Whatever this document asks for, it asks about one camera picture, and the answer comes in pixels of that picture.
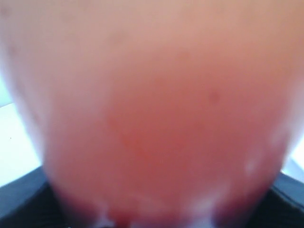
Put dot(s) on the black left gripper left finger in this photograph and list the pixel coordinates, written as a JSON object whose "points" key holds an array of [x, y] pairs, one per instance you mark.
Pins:
{"points": [[29, 202]]}

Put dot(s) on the red sauce squeeze bottle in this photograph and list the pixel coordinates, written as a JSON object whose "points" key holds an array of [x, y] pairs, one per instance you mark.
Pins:
{"points": [[157, 113]]}

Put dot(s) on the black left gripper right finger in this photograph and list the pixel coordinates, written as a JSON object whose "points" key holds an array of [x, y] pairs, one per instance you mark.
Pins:
{"points": [[268, 204]]}

